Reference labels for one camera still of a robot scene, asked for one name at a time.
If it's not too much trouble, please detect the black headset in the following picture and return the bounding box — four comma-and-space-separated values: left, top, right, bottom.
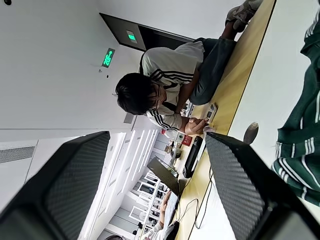
182, 136, 205, 179

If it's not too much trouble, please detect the open laptop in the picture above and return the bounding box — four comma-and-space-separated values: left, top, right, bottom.
146, 156, 188, 197

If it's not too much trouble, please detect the person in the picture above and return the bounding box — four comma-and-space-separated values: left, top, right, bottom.
104, 190, 180, 240
115, 0, 264, 136

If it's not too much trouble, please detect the black cable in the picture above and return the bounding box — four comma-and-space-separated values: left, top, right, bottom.
172, 167, 214, 230

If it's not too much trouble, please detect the green striped T-shirt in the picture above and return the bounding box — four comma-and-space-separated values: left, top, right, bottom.
270, 21, 320, 208

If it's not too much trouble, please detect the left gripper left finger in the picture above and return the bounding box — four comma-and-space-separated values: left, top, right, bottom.
0, 130, 111, 240

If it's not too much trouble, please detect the white keyboard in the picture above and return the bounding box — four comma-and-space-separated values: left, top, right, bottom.
162, 191, 179, 229

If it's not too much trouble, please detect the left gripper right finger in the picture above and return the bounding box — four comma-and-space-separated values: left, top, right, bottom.
204, 131, 320, 240

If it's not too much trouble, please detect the green exit sign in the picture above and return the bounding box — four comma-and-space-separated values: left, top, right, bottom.
101, 47, 116, 69

